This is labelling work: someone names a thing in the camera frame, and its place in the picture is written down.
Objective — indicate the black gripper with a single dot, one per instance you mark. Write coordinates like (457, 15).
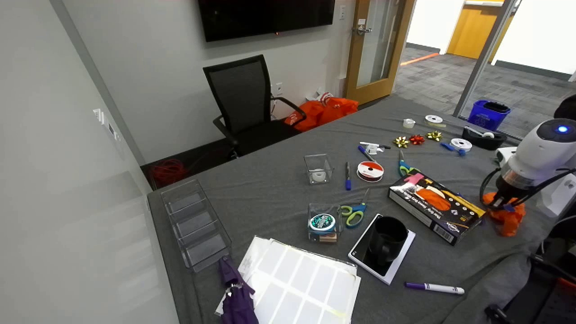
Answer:
(509, 187)

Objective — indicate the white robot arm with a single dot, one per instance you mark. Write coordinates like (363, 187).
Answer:
(541, 150)

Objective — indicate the black glove box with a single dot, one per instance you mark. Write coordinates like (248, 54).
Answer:
(441, 216)

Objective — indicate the blue marker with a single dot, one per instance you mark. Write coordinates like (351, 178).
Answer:
(450, 148)

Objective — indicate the blue recycling bin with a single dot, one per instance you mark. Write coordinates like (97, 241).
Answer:
(487, 114)

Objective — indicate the yellow green gift bow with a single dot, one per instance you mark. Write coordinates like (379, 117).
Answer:
(433, 135)

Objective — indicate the red gift bow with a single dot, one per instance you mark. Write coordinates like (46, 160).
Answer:
(415, 139)

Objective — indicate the green blue scissors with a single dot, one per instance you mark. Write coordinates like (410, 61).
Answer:
(352, 213)
(406, 166)

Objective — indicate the dark mobile stand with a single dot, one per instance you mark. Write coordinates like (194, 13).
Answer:
(540, 294)

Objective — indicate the small white tape roll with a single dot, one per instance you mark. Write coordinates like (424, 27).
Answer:
(408, 123)

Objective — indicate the purple marker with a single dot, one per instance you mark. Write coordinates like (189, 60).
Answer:
(433, 288)

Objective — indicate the red white ribbon spool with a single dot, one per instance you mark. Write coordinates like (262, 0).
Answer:
(369, 171)

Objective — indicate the blue pen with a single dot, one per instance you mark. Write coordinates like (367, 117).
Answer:
(347, 177)

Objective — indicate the yellow wooden door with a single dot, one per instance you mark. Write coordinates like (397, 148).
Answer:
(473, 27)

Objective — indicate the green tape roll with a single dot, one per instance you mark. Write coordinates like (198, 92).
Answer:
(322, 223)

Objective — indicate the orange plastic bags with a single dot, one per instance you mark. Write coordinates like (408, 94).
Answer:
(320, 112)

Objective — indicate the white label sheets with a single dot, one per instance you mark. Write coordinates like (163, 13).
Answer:
(298, 285)

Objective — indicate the grey tablecloth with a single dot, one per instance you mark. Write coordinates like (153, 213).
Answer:
(270, 191)

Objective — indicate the black office chair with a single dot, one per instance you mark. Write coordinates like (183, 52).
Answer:
(244, 101)

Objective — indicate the purple cloth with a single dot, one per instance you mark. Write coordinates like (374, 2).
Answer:
(235, 297)

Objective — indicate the clear plastic tray organizer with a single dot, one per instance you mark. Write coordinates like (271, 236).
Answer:
(194, 225)

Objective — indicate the metal glass wall post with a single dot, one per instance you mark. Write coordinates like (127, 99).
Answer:
(482, 60)

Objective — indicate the black tablet white frame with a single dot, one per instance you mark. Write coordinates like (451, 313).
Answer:
(392, 263)

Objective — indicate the black wall television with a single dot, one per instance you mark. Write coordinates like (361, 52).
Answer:
(262, 16)

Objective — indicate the white wall switch plate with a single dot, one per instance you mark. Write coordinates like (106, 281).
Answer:
(102, 119)

